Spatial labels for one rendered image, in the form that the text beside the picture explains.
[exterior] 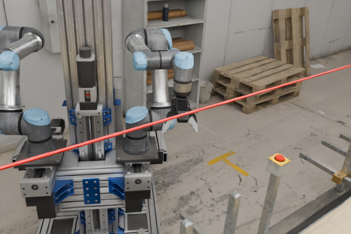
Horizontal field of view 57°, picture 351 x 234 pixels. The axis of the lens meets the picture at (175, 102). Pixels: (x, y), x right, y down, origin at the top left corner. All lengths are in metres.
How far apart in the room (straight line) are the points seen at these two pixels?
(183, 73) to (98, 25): 0.59
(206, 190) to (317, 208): 1.27
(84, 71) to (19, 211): 1.74
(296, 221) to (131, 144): 1.01
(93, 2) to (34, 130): 0.68
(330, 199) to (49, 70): 2.82
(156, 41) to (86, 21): 0.35
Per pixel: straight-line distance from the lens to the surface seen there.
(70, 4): 1.68
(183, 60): 1.25
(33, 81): 3.65
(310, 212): 2.13
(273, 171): 1.54
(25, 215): 3.07
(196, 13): 4.18
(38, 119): 1.71
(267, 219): 1.73
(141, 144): 1.74
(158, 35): 1.71
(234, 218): 1.49
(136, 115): 1.66
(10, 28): 1.79
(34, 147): 1.79
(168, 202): 3.01
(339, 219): 1.85
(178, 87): 1.30
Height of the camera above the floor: 2.05
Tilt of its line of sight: 26 degrees down
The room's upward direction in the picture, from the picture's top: 3 degrees clockwise
